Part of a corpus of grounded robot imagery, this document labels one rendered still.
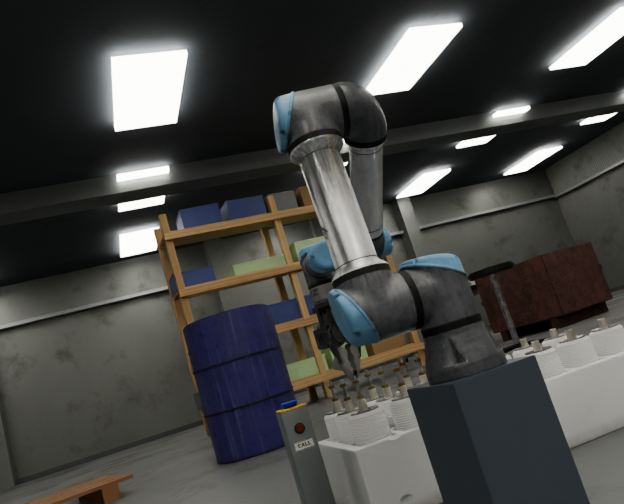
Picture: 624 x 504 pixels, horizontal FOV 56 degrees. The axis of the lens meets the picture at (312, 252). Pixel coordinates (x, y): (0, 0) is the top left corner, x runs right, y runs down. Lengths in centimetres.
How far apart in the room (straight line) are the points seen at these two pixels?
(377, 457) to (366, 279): 55
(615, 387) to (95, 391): 968
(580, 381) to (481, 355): 70
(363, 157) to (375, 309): 39
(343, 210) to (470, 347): 34
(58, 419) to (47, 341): 130
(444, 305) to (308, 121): 44
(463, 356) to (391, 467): 49
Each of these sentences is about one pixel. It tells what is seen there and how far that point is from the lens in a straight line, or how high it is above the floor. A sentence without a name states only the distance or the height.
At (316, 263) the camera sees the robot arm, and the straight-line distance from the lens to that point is 142.
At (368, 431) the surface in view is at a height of 21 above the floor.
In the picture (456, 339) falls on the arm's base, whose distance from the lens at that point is 111.
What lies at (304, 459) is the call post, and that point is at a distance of 153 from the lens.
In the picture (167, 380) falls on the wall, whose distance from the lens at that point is 1086.
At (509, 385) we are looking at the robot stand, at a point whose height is 27.
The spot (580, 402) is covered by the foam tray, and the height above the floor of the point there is 10.
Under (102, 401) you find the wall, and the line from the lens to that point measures 1084.
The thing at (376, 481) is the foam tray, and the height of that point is 10.
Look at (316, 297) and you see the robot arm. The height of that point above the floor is 56.
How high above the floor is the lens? 40
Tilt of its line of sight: 11 degrees up
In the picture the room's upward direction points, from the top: 17 degrees counter-clockwise
